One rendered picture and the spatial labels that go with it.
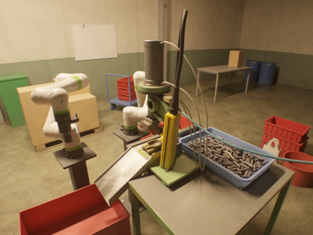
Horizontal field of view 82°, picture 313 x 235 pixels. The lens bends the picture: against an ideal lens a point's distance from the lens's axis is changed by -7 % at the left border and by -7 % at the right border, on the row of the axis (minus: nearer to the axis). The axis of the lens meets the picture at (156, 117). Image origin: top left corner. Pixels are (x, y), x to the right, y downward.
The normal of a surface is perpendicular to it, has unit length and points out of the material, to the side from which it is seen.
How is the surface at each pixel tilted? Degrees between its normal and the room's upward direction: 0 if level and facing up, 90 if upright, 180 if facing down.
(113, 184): 30
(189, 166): 0
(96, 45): 90
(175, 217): 0
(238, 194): 0
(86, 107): 90
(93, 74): 90
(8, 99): 94
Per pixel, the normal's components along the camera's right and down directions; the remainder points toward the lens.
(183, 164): 0.00, -0.92
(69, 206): 0.57, 0.33
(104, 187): -0.41, -0.68
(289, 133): -0.79, 0.24
